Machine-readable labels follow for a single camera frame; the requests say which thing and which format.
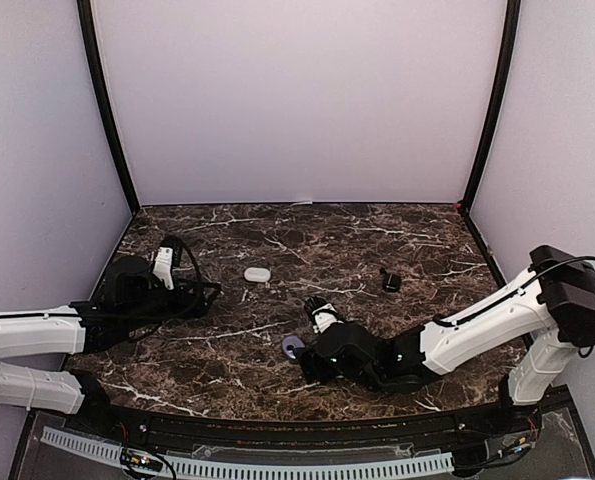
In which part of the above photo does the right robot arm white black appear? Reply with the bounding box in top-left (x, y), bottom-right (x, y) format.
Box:
top-left (293, 245), bottom-right (595, 434)

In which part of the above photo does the black front table rail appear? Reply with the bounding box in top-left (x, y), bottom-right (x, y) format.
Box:
top-left (93, 403), bottom-right (496, 449)

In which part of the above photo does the black frame post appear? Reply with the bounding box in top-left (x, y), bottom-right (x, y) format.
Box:
top-left (460, 0), bottom-right (521, 214)
top-left (76, 0), bottom-right (141, 215)

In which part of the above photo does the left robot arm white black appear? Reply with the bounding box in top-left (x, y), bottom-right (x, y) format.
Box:
top-left (0, 256), bottom-right (221, 436)

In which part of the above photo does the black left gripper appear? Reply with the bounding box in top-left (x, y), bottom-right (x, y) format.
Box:
top-left (121, 276), bottom-right (221, 333)

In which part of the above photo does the white slotted cable duct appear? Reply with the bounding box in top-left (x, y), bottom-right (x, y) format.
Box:
top-left (40, 427), bottom-right (454, 479)

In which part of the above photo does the left black frame post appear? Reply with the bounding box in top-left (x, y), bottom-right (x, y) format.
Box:
top-left (76, 0), bottom-right (141, 215)

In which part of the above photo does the purple earbud charging case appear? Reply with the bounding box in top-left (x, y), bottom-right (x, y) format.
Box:
top-left (281, 335), bottom-right (306, 363)

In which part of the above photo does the right black frame post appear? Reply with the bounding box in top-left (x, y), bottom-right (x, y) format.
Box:
top-left (460, 0), bottom-right (521, 214)

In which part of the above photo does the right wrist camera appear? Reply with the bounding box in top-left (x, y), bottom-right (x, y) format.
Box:
top-left (304, 296), bottom-right (345, 334)

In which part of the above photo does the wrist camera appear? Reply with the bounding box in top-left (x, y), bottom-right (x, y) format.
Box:
top-left (152, 235), bottom-right (183, 290)
top-left (304, 296), bottom-right (345, 334)

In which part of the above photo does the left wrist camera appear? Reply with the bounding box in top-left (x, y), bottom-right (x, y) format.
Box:
top-left (152, 235), bottom-right (183, 290)

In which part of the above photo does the black earbud charging case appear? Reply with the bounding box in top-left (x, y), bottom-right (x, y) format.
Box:
top-left (380, 268), bottom-right (402, 293)

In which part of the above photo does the white earbud charging case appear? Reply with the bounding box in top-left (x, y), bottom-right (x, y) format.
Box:
top-left (244, 267), bottom-right (271, 283)

